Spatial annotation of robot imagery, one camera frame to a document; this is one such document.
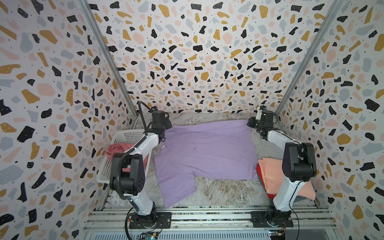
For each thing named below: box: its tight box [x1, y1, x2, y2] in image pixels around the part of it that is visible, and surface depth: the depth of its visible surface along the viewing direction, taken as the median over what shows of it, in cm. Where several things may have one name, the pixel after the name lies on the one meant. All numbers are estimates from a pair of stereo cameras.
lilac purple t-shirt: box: [154, 119, 258, 208], surface depth 97 cm
